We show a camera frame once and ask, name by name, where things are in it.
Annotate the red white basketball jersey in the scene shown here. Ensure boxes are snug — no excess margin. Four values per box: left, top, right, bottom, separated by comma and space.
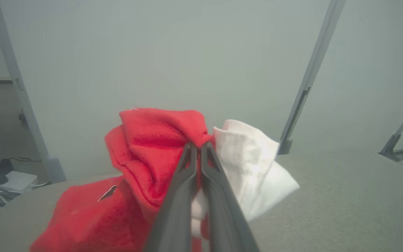
30, 107, 300, 252

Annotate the thin black adapter cable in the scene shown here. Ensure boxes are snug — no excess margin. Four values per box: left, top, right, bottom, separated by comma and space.
11, 156, 43, 163

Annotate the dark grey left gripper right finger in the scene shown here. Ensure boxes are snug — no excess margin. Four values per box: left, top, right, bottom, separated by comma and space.
201, 142, 260, 252

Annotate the white power strip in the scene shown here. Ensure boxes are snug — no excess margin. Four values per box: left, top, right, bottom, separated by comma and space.
0, 169, 38, 196

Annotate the grey fabric sofa cushion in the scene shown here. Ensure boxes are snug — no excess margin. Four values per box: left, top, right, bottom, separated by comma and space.
0, 149, 403, 252

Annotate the black power adapter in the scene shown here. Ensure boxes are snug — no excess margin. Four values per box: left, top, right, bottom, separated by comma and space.
0, 158, 15, 176

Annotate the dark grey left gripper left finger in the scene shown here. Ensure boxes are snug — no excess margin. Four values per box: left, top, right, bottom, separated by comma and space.
144, 142, 198, 252

